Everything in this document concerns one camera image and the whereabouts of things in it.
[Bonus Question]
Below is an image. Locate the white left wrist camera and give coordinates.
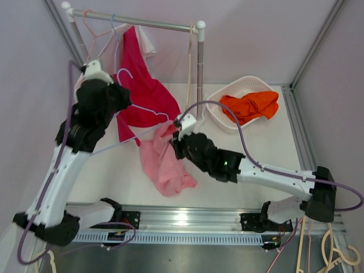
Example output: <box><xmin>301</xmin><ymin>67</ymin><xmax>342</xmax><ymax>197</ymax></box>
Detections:
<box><xmin>81</xmin><ymin>59</ymin><xmax>114</xmax><ymax>85</ymax></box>

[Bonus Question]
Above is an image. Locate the beige plastic hanger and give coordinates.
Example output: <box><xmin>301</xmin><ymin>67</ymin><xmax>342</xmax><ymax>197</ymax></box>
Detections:
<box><xmin>185</xmin><ymin>22</ymin><xmax>195</xmax><ymax>109</ymax></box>

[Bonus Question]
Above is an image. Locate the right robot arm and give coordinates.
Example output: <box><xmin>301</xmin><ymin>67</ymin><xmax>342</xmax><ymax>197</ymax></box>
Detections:
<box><xmin>170</xmin><ymin>132</ymin><xmax>337</xmax><ymax>230</ymax></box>

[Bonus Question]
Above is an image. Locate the white slotted cable duct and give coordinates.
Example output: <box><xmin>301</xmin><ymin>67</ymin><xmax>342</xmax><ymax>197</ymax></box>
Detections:
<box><xmin>73</xmin><ymin>230</ymin><xmax>263</xmax><ymax>246</ymax></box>

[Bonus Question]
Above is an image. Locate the pale pink tank top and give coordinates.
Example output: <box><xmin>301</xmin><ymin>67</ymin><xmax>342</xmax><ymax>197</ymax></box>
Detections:
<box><xmin>75</xmin><ymin>24</ymin><xmax>155</xmax><ymax>92</ymax></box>

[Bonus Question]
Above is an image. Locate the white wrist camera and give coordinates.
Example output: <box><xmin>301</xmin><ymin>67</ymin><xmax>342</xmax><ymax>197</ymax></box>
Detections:
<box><xmin>81</xmin><ymin>59</ymin><xmax>114</xmax><ymax>85</ymax></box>
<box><xmin>173</xmin><ymin>113</ymin><xmax>197</xmax><ymax>141</ymax></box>

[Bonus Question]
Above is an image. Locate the pink t shirt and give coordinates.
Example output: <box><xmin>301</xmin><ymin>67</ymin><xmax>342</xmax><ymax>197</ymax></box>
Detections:
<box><xmin>139</xmin><ymin>121</ymin><xmax>197</xmax><ymax>197</ymax></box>

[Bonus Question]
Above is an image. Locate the orange t shirt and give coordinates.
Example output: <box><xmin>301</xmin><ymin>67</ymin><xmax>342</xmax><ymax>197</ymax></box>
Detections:
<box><xmin>220</xmin><ymin>90</ymin><xmax>279</xmax><ymax>126</ymax></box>

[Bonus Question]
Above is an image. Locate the white perforated plastic basket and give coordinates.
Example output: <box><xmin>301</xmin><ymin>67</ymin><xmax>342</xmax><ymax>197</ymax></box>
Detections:
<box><xmin>206</xmin><ymin>76</ymin><xmax>273</xmax><ymax>134</ymax></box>

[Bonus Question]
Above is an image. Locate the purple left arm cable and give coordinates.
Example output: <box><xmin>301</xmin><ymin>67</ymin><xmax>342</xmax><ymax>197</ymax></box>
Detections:
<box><xmin>16</xmin><ymin>59</ymin><xmax>137</xmax><ymax>265</ymax></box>

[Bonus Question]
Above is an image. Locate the magenta t shirt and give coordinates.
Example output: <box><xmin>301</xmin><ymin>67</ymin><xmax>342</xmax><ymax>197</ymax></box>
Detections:
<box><xmin>113</xmin><ymin>25</ymin><xmax>181</xmax><ymax>147</ymax></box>

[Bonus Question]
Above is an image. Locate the beige hangers pile right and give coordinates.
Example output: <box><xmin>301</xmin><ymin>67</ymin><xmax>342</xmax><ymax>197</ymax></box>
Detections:
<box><xmin>295</xmin><ymin>216</ymin><xmax>362</xmax><ymax>273</ymax></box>

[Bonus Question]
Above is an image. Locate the aluminium mounting rail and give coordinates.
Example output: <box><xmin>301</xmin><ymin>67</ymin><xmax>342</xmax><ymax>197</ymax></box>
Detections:
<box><xmin>65</xmin><ymin>202</ymin><xmax>346</xmax><ymax>234</ymax></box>

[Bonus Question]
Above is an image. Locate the pink wire hanger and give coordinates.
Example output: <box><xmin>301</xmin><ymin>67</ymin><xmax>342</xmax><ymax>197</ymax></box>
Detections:
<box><xmin>82</xmin><ymin>9</ymin><xmax>112</xmax><ymax>62</ymax></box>

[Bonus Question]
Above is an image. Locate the beige hanger bottom left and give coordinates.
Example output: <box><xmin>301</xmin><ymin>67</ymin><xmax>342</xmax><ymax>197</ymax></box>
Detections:
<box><xmin>34</xmin><ymin>250</ymin><xmax>57</xmax><ymax>273</ymax></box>

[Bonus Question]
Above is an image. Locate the white rack base foot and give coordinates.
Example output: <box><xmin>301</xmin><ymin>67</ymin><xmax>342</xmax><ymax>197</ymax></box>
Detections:
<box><xmin>196</xmin><ymin>115</ymin><xmax>205</xmax><ymax>126</ymax></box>

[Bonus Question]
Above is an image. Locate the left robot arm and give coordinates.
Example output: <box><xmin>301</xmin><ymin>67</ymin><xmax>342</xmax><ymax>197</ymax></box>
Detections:
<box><xmin>13</xmin><ymin>79</ymin><xmax>131</xmax><ymax>246</ymax></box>

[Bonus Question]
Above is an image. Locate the blue plastic hanger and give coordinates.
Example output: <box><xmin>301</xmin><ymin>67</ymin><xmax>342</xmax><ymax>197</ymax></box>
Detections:
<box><xmin>92</xmin><ymin>68</ymin><xmax>171</xmax><ymax>156</ymax></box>

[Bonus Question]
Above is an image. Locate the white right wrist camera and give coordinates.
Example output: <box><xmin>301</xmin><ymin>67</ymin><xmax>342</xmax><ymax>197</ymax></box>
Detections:
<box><xmin>173</xmin><ymin>113</ymin><xmax>197</xmax><ymax>141</ymax></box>

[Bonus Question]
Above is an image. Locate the silver clothes rack rail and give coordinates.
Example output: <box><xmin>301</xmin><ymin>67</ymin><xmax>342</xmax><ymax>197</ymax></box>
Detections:
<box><xmin>67</xmin><ymin>8</ymin><xmax>190</xmax><ymax>32</ymax></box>

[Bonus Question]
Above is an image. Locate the silver rack upright pole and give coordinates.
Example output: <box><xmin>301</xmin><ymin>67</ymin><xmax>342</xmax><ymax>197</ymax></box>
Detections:
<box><xmin>196</xmin><ymin>20</ymin><xmax>206</xmax><ymax>102</ymax></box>

